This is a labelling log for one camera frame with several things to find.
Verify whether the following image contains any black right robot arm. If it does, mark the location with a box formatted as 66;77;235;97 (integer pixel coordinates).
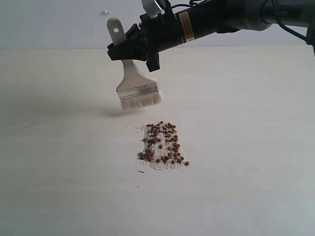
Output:
107;0;315;72

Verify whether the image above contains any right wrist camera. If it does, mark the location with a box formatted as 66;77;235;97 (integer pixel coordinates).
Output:
141;0;173;18

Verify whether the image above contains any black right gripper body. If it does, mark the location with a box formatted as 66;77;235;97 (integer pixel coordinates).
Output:
139;7;186;72

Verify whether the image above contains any brown pellets and rice pile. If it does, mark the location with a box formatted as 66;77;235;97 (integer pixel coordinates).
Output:
134;120;190;171

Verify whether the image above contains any wide white bristle paintbrush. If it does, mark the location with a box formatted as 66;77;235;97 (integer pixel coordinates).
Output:
107;18;162;110

